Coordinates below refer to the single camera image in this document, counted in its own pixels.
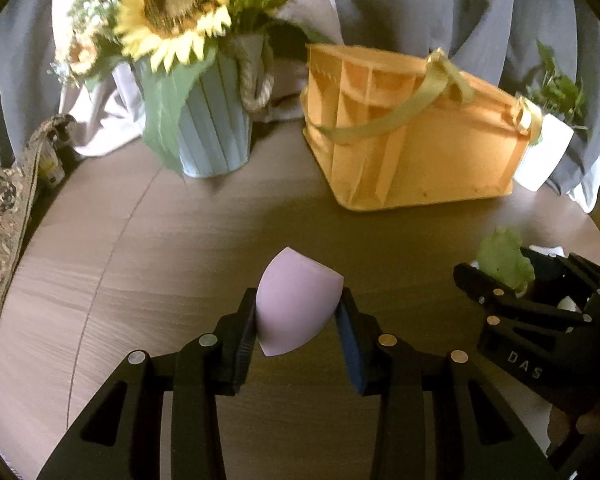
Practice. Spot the green potted plant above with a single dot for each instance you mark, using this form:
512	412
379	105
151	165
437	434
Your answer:
560	90

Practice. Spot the person's right hand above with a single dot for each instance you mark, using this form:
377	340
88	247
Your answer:
580	422

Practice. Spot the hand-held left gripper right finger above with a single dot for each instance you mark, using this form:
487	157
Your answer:
350	345

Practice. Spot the green plush toy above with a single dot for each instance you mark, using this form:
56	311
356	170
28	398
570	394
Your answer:
502	260

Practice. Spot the pink makeup sponge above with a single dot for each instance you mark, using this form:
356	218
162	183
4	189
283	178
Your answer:
295	300

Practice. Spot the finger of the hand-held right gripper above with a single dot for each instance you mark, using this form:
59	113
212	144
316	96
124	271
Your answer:
595	275
500	300

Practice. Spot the green ribbed vase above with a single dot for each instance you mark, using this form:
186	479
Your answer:
212	125

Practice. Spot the white plant pot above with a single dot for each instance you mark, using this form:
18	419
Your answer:
542	155

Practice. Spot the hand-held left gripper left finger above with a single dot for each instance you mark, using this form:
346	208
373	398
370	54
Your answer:
245	340

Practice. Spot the orange plastic crate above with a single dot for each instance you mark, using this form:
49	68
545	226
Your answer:
430	150

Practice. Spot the artificial sunflower bouquet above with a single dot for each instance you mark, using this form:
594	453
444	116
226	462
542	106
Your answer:
175	10

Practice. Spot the brown patterned cloth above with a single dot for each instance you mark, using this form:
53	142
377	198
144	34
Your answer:
0	220

